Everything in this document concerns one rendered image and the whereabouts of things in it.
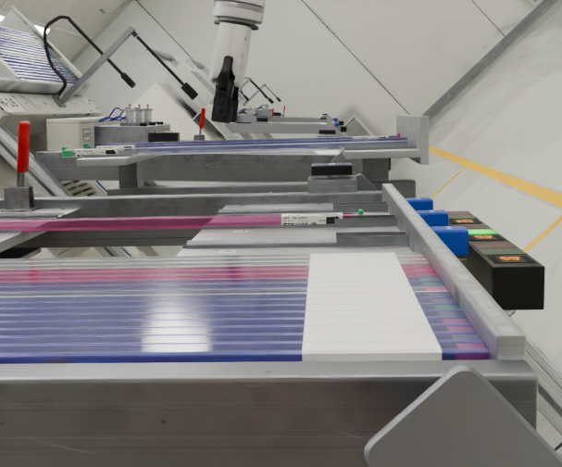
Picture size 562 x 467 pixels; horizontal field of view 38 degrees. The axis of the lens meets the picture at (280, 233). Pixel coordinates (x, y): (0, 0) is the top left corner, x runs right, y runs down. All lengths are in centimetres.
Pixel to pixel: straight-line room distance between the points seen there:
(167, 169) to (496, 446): 155
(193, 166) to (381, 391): 148
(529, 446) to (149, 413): 14
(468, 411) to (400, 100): 817
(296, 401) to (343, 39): 813
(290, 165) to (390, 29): 674
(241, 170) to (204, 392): 146
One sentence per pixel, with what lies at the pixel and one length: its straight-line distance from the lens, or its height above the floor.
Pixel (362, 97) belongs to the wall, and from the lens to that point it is 841.
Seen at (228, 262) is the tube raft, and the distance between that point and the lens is 56.
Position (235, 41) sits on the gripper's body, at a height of 103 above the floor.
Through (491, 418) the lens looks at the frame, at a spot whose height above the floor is 74.
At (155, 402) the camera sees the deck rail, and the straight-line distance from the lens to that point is 33.
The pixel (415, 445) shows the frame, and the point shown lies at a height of 75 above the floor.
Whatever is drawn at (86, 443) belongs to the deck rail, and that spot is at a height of 82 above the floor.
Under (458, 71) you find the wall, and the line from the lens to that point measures 851.
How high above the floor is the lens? 85
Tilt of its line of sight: 4 degrees down
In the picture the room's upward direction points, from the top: 44 degrees counter-clockwise
